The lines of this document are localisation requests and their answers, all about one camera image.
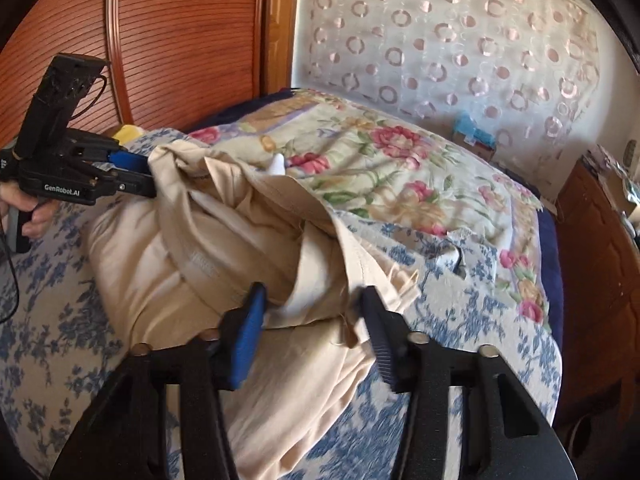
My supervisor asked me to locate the circle patterned sheer curtain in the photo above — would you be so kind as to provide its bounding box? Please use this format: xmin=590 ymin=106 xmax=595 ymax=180
xmin=293 ymin=0 xmax=600 ymax=196

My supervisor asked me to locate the colourful floral quilt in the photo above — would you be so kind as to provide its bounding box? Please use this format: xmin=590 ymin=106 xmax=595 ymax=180
xmin=186 ymin=88 xmax=554 ymax=331

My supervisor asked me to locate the yellow plush toy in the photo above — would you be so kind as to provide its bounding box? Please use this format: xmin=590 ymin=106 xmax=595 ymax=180
xmin=112 ymin=125 xmax=145 ymax=145

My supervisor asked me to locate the blue plastic bag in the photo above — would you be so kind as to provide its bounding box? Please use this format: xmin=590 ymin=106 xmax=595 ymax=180
xmin=452 ymin=113 xmax=497 ymax=151

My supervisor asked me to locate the cardboard box on sideboard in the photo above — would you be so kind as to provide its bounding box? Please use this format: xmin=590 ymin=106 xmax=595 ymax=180
xmin=598 ymin=170 xmax=639 ymax=219

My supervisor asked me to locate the long wooden sideboard cabinet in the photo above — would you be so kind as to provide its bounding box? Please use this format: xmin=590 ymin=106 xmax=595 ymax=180
xmin=556 ymin=160 xmax=639 ymax=415

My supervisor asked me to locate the blue floral white mattress pad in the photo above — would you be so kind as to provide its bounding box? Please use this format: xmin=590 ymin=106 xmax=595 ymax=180
xmin=1 ymin=122 xmax=562 ymax=474

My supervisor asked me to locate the person's left hand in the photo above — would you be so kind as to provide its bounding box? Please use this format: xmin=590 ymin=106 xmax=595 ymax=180
xmin=0 ymin=181 xmax=60 ymax=240

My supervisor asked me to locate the white sock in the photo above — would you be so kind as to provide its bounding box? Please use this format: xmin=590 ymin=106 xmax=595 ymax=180
xmin=266 ymin=153 xmax=286 ymax=176

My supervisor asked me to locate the dark blue bed sheet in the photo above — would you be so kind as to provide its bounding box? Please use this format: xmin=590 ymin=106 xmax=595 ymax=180
xmin=186 ymin=88 xmax=566 ymax=351

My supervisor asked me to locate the beige printed t-shirt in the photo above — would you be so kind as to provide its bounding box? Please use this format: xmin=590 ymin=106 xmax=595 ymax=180
xmin=87 ymin=140 xmax=419 ymax=479

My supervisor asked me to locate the wooden louvred wardrobe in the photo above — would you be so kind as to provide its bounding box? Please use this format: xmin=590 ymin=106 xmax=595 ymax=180
xmin=1 ymin=0 xmax=297 ymax=141

